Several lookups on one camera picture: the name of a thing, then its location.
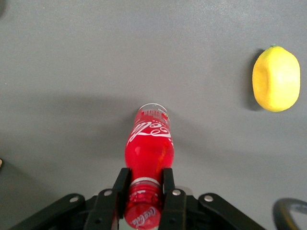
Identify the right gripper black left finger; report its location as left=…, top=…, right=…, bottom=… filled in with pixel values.
left=9, top=167, right=131, bottom=230

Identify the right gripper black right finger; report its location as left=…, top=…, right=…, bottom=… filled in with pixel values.
left=159, top=167, right=265, bottom=230

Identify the red coke bottle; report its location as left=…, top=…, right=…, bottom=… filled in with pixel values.
left=123, top=103, right=175, bottom=230

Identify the yellow lemon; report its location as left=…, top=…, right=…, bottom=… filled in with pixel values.
left=252, top=44, right=301, bottom=113

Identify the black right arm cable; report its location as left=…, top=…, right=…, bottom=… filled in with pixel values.
left=272, top=197, right=307, bottom=230

